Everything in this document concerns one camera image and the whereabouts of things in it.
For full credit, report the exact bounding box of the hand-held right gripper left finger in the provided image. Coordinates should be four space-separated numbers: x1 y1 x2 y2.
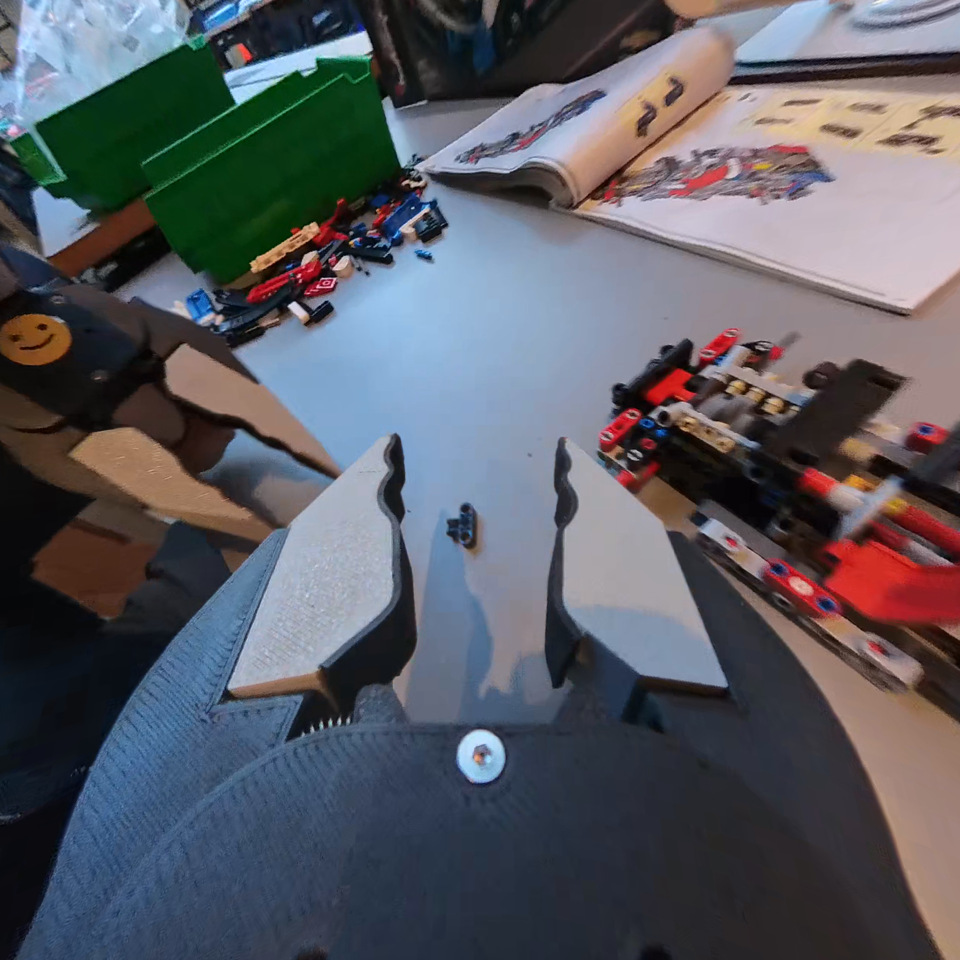
227 433 417 706

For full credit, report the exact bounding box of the building instruction booklet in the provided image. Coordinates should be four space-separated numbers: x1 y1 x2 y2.
418 26 960 316

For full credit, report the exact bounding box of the pile of loose bricks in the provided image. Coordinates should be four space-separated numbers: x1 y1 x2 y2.
174 168 451 348

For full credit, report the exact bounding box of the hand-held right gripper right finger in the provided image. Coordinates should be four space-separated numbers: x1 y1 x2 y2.
545 437 730 721

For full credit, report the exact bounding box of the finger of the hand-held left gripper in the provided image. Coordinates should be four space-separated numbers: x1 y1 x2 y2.
163 343 342 479
69 427 275 543

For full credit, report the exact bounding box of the toy car set box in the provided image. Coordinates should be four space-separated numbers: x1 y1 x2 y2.
366 0 680 108

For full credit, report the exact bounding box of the brick car chassis model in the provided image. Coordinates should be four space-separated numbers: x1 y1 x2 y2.
598 327 960 714

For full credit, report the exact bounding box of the white topped table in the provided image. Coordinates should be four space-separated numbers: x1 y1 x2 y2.
223 33 374 105

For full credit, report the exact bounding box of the clear plastic bag heap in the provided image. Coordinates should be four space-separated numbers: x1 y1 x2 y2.
0 0 190 140

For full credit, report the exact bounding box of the green storage bin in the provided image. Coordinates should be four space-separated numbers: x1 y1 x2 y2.
141 56 402 284
9 41 235 213

